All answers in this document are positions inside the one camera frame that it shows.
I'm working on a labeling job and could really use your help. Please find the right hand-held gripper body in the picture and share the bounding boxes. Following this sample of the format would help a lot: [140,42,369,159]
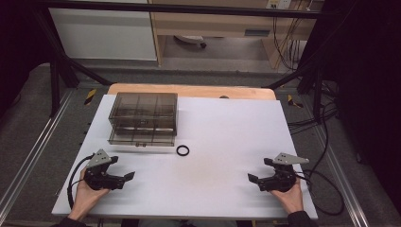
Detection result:
[257,152,310,194]

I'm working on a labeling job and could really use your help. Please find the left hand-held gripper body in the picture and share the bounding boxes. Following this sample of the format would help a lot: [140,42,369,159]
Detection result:
[82,148,125,191]

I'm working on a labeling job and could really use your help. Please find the person's right hand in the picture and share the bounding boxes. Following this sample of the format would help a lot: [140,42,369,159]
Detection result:
[270,177,305,216]

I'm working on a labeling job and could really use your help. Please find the person's left hand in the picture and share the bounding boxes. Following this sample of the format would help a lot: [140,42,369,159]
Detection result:
[69,167,111,219]

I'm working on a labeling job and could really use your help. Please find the transparent grey drawer box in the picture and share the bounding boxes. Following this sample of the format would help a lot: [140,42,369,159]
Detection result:
[107,91,179,148]

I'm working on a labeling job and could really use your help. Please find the yellow black tape strip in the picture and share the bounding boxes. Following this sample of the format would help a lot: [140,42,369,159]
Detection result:
[287,94,305,110]
[82,88,98,107]

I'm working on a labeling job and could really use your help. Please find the wooden table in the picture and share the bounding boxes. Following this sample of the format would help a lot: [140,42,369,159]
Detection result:
[106,82,278,101]

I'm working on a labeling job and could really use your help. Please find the dark curtain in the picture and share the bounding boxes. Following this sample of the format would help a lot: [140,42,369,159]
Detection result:
[0,0,53,117]
[306,0,401,216]

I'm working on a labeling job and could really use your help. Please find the white cabinet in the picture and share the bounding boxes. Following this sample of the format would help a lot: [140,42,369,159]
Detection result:
[47,0,158,62]

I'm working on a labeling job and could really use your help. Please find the white chair base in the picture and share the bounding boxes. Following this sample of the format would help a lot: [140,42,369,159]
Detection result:
[172,34,208,50]

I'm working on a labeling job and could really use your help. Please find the light wooden desk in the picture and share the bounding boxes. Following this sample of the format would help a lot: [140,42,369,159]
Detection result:
[147,0,326,70]

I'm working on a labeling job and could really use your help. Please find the left hand-held gripper cable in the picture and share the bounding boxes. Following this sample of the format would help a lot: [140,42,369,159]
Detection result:
[66,153,96,210]

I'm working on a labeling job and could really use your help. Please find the hand-held gripper cable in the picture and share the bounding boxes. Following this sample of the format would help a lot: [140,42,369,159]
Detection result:
[66,153,96,210]
[295,169,345,218]

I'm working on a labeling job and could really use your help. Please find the black ring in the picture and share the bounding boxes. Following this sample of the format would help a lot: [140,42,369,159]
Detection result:
[176,144,191,157]

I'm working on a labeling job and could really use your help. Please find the right hand-held gripper cable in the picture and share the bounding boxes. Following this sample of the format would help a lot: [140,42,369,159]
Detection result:
[295,169,345,218]

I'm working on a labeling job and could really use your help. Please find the aluminium floor rail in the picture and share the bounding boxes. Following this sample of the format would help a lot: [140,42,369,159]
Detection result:
[313,124,372,227]
[0,89,76,220]

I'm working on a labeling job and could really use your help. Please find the black floor cables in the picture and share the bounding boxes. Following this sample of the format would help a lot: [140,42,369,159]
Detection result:
[287,79,340,136]

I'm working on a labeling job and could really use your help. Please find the hanging black cables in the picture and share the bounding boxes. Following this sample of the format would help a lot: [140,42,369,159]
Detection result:
[271,14,305,72]

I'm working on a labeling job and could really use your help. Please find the wall power socket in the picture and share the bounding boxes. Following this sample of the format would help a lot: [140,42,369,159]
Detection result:
[265,0,293,10]

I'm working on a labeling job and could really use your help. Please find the black metal frame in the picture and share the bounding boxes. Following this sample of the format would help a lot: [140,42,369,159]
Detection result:
[31,0,340,122]

